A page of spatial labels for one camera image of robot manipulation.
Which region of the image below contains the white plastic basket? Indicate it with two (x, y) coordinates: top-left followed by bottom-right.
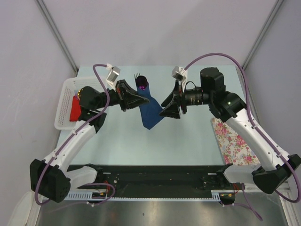
(54, 76), (103, 130)

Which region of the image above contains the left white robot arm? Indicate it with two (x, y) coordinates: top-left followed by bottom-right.
(30, 80), (149, 206)

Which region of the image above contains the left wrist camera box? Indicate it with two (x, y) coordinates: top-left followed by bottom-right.
(106, 64), (120, 90)

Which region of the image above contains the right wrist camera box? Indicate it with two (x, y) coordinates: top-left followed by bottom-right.
(172, 66), (188, 87)

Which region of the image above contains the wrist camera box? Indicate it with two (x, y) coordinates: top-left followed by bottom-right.
(172, 66), (188, 87)
(106, 64), (120, 90)

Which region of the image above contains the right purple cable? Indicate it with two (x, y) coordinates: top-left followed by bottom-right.
(184, 53), (301, 221)

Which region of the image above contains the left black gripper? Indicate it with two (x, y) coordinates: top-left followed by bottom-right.
(95, 80), (149, 112)

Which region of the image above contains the white slotted cable duct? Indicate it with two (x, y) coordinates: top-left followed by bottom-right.
(65, 191), (93, 200)

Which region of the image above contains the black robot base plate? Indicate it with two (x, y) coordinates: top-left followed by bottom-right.
(79, 165), (234, 200)

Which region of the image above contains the red rolled napkin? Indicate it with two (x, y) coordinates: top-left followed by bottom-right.
(69, 96), (81, 122)

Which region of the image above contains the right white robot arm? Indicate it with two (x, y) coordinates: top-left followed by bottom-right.
(159, 66), (301, 194)

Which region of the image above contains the floral plastic tray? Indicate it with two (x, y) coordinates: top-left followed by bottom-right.
(211, 118), (260, 166)

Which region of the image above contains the iridescent metal fork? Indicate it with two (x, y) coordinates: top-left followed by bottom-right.
(134, 73), (140, 86)

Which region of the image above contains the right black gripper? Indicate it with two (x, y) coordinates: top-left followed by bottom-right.
(159, 80), (212, 120)

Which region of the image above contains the dark blue paper napkin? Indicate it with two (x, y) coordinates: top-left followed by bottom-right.
(137, 86), (164, 130)

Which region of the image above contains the purple metal spoon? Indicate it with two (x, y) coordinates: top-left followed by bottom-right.
(137, 75), (149, 90)

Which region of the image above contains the aluminium frame rail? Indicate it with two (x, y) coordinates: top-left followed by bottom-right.
(245, 183), (291, 193)

